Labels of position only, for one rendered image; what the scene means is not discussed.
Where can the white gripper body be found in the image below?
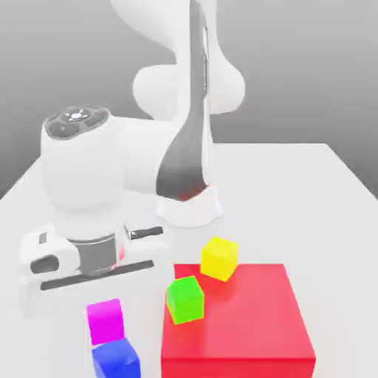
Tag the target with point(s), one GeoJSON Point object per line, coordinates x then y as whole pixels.
{"type": "Point", "coordinates": [97, 292]}

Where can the small magenta cube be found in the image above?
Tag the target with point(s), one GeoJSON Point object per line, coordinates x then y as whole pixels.
{"type": "Point", "coordinates": [105, 322]}

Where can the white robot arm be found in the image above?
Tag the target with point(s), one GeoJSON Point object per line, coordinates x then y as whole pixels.
{"type": "Point", "coordinates": [85, 177]}

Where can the small blue cube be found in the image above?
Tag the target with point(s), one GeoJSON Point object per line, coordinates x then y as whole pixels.
{"type": "Point", "coordinates": [116, 360]}

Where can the small green cube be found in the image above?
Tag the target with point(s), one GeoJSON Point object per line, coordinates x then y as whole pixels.
{"type": "Point", "coordinates": [185, 301]}

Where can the small yellow cube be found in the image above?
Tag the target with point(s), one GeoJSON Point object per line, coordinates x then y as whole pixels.
{"type": "Point", "coordinates": [219, 259]}

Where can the large red box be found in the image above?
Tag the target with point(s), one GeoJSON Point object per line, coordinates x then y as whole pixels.
{"type": "Point", "coordinates": [251, 324]}

